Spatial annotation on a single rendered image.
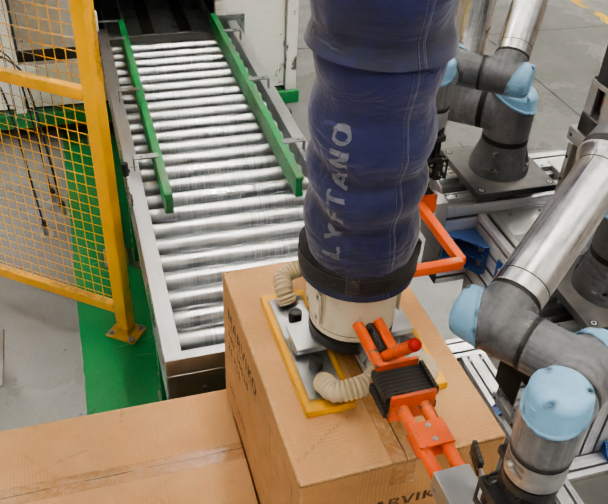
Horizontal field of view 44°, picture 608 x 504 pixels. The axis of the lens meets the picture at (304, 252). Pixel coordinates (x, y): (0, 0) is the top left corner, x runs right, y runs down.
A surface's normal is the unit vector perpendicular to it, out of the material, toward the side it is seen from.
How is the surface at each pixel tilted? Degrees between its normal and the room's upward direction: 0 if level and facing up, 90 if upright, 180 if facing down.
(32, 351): 0
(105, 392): 0
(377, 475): 90
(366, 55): 71
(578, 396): 1
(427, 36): 100
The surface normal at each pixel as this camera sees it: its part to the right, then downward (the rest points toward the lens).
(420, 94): 0.50, 0.69
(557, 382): 0.04, -0.79
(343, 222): -0.47, 0.74
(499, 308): -0.21, -0.55
